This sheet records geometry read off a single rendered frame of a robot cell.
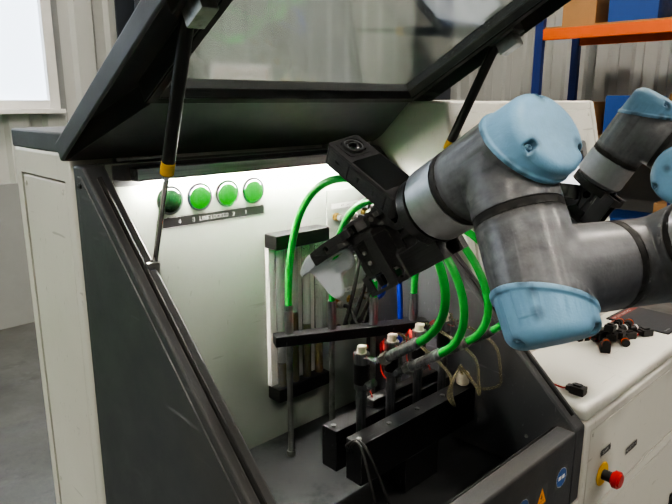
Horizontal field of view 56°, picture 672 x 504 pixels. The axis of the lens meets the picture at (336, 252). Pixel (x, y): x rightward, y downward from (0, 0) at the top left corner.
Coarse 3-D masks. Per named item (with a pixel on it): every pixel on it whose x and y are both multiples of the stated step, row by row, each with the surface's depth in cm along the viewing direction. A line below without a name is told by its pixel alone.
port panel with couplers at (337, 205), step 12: (336, 192) 138; (348, 192) 140; (336, 204) 138; (348, 204) 141; (336, 216) 138; (336, 228) 140; (360, 264) 147; (348, 276) 145; (360, 276) 148; (348, 288) 146; (360, 288) 149; (336, 300) 143; (348, 300) 146; (336, 312) 144; (360, 312) 150
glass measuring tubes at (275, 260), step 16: (272, 240) 125; (288, 240) 126; (304, 240) 129; (320, 240) 132; (272, 256) 127; (304, 256) 131; (272, 272) 128; (272, 288) 129; (304, 288) 133; (320, 288) 135; (272, 304) 129; (304, 304) 134; (320, 304) 136; (272, 320) 130; (304, 320) 134; (320, 320) 137; (272, 336) 131; (272, 352) 132; (304, 352) 136; (320, 352) 139; (272, 368) 132; (304, 368) 137; (320, 368) 140; (272, 384) 133; (304, 384) 136; (320, 384) 140
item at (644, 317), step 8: (624, 312) 172; (632, 312) 172; (640, 312) 172; (648, 312) 172; (656, 312) 172; (624, 320) 166; (640, 320) 166; (648, 320) 166; (656, 320) 166; (664, 320) 166; (656, 328) 160; (664, 328) 160
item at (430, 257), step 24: (360, 216) 65; (384, 216) 64; (408, 216) 59; (360, 240) 66; (384, 240) 64; (408, 240) 63; (432, 240) 60; (456, 240) 61; (384, 264) 64; (408, 264) 64; (432, 264) 61; (384, 288) 65
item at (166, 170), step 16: (192, 32) 75; (176, 48) 76; (176, 64) 76; (176, 80) 77; (176, 96) 79; (176, 112) 80; (176, 128) 81; (176, 144) 83; (160, 208) 88; (160, 224) 90; (160, 240) 92
